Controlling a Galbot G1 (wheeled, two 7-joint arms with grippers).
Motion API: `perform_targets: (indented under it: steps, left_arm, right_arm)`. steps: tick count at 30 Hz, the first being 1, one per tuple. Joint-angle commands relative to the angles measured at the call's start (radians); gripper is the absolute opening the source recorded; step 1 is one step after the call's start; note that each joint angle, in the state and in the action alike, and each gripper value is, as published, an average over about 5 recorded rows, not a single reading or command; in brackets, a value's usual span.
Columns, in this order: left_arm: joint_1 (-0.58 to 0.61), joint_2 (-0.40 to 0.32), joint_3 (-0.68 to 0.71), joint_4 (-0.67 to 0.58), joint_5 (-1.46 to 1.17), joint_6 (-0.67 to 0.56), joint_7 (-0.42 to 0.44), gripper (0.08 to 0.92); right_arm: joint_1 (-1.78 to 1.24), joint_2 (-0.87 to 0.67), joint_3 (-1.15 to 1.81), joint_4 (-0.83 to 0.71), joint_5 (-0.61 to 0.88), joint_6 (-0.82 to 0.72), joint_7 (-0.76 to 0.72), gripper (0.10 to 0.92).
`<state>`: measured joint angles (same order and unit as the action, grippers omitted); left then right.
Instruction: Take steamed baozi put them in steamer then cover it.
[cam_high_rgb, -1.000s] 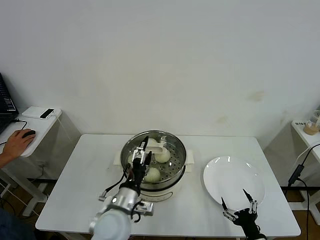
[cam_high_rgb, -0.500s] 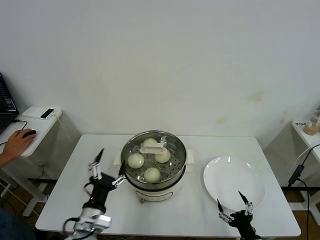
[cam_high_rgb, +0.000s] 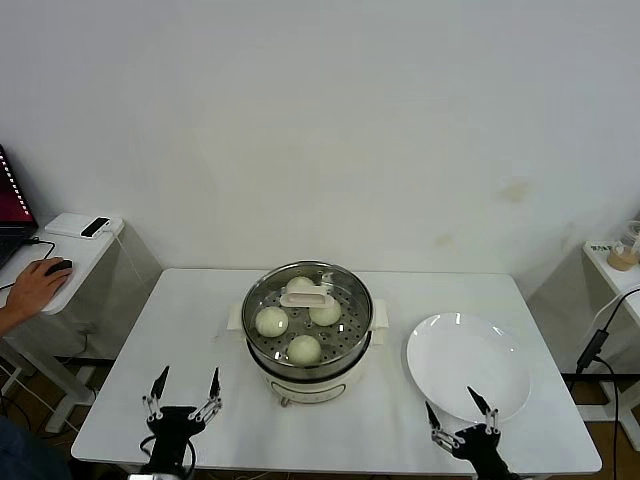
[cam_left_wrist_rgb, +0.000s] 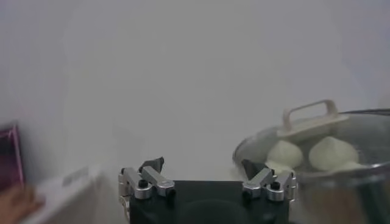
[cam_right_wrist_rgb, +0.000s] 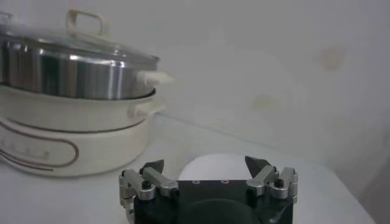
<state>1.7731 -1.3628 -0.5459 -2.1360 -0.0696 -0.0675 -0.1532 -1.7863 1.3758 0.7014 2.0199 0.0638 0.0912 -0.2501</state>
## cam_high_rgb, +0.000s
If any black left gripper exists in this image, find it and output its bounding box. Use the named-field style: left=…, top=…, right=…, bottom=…
left=142, top=365, right=224, bottom=474

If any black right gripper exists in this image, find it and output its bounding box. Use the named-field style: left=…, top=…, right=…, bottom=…
left=424, top=385, right=516, bottom=480

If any round glass pot lid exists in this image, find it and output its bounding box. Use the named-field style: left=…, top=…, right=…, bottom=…
left=241, top=258, right=375, bottom=369

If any person's bare forearm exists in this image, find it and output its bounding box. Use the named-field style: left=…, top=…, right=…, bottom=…
left=0, top=301, right=24, bottom=335

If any stainless steel steamer basket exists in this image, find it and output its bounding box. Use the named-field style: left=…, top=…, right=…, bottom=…
left=228, top=258, right=390, bottom=374

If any person's bare hand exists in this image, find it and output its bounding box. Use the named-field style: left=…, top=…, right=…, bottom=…
left=5, top=258, right=70, bottom=321

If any white round plate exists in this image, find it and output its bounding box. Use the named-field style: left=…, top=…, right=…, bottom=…
left=405, top=311, right=532, bottom=425

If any cream electric cooker base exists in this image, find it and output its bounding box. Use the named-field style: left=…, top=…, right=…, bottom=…
left=245, top=327, right=387, bottom=407

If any person's blue jeans leg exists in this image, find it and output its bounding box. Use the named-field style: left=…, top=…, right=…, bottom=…
left=0, top=414, right=71, bottom=480

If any white side desk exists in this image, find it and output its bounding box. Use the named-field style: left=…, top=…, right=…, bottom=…
left=0, top=214, right=162, bottom=434

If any small black-topped white device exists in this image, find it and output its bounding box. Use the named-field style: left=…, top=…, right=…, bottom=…
left=79, top=216, right=111, bottom=238

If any flat white box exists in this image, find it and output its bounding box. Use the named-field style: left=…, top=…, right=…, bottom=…
left=43, top=211, right=124, bottom=239

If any cup with brown contents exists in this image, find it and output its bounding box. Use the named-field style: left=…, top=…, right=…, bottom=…
left=607, top=244, right=636, bottom=271

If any clear plastic container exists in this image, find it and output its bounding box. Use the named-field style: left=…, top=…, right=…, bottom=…
left=619, top=219, right=640, bottom=251

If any black laptop computer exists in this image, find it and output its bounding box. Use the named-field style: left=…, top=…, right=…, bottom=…
left=0, top=144, right=40, bottom=269

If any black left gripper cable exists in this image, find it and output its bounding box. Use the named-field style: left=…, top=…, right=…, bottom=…
left=139, top=433, right=197, bottom=471

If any grey wall socket plug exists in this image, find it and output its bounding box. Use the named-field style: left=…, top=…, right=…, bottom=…
left=74, top=322, right=97, bottom=351

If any black power adapter with cable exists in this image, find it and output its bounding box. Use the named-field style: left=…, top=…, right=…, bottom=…
left=574, top=327, right=624, bottom=480

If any white cable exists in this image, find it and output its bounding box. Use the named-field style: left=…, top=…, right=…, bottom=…
left=597, top=285, right=640, bottom=332

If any black laptop cable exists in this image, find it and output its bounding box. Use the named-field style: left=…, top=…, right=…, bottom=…
left=20, top=236, right=56, bottom=262

